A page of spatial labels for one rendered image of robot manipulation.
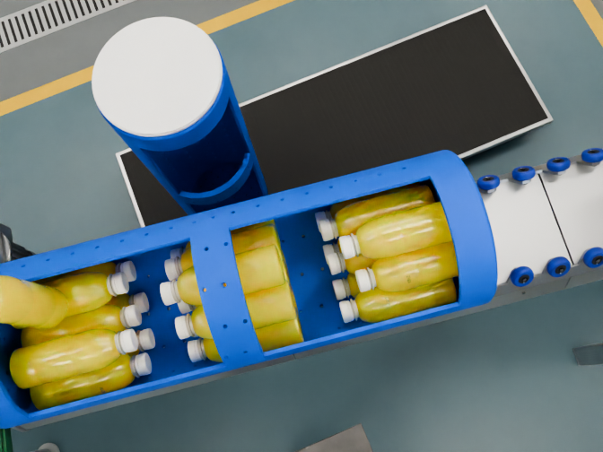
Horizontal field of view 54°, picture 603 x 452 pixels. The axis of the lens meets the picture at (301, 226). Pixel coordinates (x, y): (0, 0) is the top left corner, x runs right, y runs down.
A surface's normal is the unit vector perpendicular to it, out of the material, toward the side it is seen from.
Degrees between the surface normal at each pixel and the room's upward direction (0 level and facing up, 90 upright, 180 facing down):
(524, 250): 0
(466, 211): 2
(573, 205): 0
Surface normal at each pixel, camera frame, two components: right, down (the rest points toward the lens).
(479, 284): 0.17, 0.62
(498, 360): -0.05, -0.25
